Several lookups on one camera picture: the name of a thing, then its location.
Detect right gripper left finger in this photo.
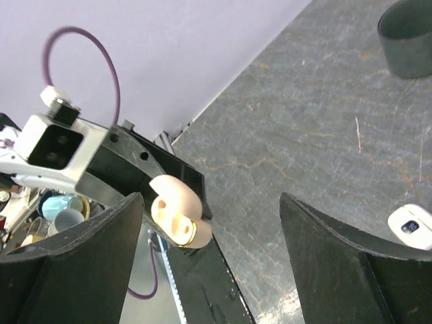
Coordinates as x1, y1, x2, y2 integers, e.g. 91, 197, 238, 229
1, 193, 144, 323

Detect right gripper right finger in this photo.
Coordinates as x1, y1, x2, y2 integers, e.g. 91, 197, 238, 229
279, 192, 431, 323

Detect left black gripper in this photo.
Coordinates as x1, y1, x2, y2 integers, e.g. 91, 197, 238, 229
76, 125, 213, 220

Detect pink earbud case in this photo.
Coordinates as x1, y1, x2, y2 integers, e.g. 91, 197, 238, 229
149, 175, 213, 249

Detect white earbud case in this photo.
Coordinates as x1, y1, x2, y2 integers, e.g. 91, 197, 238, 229
387, 204, 431, 250

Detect dark green mug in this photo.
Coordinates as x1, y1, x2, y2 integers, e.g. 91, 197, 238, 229
377, 0, 431, 79

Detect slotted cable duct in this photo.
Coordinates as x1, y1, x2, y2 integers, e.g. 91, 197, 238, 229
157, 234, 188, 324

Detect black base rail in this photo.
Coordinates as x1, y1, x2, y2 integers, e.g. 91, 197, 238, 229
167, 238, 255, 324

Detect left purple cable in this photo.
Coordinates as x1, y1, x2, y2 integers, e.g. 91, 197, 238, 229
42, 26, 159, 301

